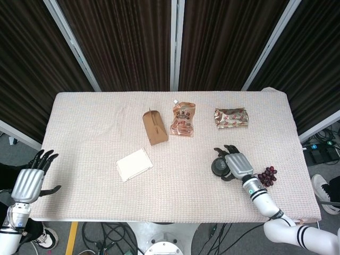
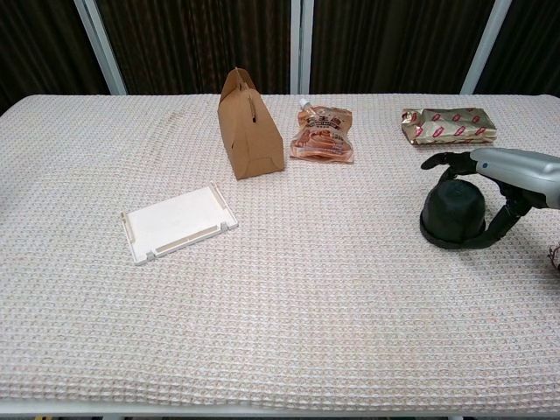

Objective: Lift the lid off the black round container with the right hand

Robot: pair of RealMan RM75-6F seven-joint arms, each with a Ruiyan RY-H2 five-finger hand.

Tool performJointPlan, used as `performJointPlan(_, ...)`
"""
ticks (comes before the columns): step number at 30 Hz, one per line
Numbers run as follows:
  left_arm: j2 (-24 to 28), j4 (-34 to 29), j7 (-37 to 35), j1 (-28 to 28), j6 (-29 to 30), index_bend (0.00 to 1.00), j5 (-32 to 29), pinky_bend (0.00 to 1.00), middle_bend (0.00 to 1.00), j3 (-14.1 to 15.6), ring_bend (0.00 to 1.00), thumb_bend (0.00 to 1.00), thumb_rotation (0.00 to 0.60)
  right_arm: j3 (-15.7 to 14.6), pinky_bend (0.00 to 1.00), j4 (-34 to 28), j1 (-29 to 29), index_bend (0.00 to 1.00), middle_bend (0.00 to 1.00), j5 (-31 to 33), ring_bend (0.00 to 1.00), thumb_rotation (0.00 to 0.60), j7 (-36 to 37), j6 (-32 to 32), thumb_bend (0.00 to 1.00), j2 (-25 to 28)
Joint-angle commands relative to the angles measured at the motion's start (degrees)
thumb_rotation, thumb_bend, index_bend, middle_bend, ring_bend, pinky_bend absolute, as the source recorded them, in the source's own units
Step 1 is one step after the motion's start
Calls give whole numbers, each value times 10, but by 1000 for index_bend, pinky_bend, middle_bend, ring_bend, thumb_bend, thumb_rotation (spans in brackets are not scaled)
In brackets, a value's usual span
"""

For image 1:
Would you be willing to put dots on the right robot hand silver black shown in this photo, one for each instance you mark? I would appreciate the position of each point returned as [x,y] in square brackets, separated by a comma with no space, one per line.
[239,164]

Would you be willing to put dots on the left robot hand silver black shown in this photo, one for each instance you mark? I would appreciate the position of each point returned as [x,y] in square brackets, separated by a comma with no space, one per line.
[26,184]

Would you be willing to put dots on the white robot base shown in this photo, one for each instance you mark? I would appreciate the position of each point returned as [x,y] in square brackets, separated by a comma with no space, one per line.
[162,239]

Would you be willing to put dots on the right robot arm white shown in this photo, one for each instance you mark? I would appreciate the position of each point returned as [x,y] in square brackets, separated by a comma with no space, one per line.
[265,204]

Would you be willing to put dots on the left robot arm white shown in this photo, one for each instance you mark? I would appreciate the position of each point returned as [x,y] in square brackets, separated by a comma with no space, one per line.
[13,216]

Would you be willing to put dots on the black trouser leg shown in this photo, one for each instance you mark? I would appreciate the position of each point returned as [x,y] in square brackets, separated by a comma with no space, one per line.
[8,178]
[334,188]

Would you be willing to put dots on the dark red grape bunch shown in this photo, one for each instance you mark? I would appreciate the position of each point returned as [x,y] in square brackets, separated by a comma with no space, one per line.
[268,176]

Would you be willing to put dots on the gold red snack wrapper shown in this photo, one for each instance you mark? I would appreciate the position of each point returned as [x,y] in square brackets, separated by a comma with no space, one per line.
[231,118]

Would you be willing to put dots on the white black sneaker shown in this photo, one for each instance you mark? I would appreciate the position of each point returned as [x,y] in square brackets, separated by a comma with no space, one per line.
[47,237]
[322,191]

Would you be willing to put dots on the yellow floor tape strip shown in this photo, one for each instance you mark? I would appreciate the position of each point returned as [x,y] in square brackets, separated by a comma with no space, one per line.
[71,239]

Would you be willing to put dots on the orange spout drink pouch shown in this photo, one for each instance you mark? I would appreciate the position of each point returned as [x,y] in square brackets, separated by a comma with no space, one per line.
[182,119]

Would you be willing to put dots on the beige waffle tablecloth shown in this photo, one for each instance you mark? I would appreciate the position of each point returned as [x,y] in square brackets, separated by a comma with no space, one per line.
[172,194]

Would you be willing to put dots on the brown kraft paper box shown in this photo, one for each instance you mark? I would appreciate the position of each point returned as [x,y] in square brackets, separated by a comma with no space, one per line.
[155,130]

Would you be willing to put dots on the white plastic rectangular tray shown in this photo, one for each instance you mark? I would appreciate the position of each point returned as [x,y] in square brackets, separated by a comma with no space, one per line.
[134,164]

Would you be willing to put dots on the dark brown ribbed partition panel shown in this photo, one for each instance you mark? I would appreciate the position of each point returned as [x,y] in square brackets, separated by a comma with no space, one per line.
[29,66]
[313,66]
[122,45]
[225,45]

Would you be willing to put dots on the white metal partition frame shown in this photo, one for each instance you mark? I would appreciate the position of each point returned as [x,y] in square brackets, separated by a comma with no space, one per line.
[74,47]
[176,45]
[271,45]

